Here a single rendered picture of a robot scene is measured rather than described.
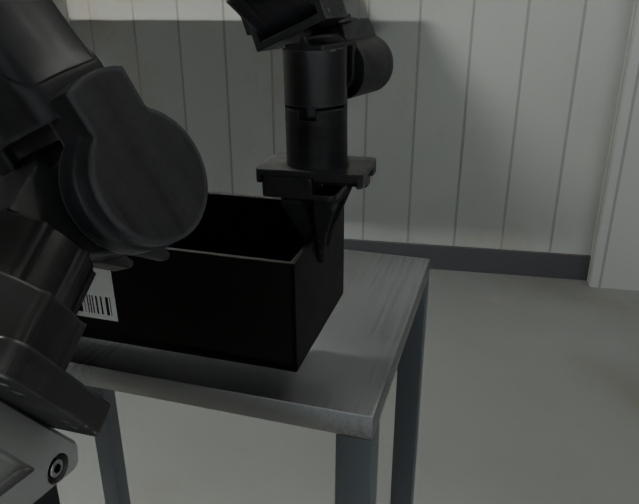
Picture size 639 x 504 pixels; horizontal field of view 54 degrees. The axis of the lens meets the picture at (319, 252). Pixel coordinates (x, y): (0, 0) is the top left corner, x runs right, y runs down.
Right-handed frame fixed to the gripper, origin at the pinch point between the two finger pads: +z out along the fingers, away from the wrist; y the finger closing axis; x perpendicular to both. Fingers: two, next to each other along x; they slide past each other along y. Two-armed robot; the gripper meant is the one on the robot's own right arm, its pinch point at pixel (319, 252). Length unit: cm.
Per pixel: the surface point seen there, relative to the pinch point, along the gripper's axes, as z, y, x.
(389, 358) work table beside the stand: 16.5, -6.0, -8.1
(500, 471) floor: 99, -24, -87
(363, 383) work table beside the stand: 16.3, -4.2, -2.1
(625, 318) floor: 103, -71, -196
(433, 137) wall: 39, 15, -228
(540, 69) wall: 9, -28, -233
